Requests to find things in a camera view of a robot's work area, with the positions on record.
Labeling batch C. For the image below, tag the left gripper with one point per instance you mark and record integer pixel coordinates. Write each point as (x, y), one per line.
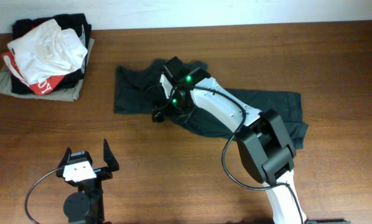
(105, 173)

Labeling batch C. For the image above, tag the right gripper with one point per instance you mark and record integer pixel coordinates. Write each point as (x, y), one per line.
(168, 110)

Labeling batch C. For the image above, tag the dark teal t-shirt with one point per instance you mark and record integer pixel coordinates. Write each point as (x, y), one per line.
(136, 92)

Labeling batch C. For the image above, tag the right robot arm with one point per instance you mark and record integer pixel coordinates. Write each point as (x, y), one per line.
(265, 147)

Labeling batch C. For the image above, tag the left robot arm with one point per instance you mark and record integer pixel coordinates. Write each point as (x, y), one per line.
(86, 205)

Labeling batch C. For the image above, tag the red and white folded shirt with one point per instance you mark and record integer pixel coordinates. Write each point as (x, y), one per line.
(40, 88)

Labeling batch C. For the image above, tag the grey folded shirt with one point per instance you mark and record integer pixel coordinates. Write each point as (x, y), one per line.
(68, 95)

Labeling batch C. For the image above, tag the black folded shirt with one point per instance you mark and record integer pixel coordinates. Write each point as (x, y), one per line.
(77, 22)

